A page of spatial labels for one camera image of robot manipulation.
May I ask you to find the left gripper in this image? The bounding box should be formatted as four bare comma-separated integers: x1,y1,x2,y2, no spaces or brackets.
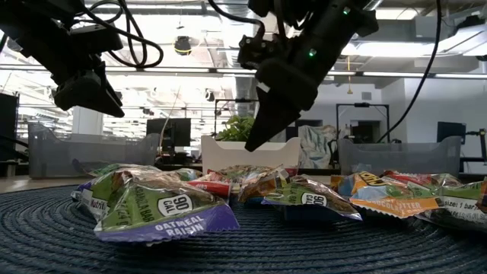
22,49,126,118

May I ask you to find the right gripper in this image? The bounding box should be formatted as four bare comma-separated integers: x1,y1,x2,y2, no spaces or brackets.
244,56,324,152

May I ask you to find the purple oatmeal raisin granola bar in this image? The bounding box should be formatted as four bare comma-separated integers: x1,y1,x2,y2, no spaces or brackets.
261,174,363,221
71,163,240,244

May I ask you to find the small potted green plant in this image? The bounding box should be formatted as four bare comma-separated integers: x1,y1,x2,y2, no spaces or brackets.
215,115,256,142

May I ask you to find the pale crumpled cover cloth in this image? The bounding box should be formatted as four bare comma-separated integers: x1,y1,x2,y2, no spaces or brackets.
298,124,338,168

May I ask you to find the white plastic bin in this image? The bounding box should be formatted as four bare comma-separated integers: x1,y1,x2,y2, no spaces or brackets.
201,135,301,174

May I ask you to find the grey translucent plastic bin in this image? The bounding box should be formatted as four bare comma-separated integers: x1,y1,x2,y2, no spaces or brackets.
337,135,462,178
28,121,161,180

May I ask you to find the black computer monitor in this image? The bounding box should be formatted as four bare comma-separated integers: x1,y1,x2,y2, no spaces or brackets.
436,121,467,144
146,117,192,148

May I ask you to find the black round hanging device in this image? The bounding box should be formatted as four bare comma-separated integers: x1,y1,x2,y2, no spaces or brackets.
173,35,193,56

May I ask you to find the black cabinet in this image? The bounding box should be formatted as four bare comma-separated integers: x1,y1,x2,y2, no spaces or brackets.
0,93,20,163

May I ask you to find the round dark blue woven placemat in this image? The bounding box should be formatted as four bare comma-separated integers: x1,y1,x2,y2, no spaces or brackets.
0,184,487,274

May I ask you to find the black equipment stand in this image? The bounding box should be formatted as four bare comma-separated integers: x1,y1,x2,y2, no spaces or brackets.
460,128,487,172

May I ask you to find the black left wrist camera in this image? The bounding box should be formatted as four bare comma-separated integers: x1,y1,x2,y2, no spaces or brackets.
70,23,125,54

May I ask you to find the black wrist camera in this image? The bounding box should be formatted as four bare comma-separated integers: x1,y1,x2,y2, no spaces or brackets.
70,23,125,54
237,33,285,72

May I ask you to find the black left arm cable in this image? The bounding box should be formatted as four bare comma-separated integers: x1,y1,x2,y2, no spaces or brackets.
81,0,164,69

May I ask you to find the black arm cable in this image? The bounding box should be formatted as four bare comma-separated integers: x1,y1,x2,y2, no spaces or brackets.
81,0,164,69
376,0,442,144

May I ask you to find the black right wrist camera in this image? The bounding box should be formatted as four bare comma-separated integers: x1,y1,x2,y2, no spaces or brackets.
237,33,285,72

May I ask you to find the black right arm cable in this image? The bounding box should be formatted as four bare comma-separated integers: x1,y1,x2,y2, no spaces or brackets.
376,0,442,144

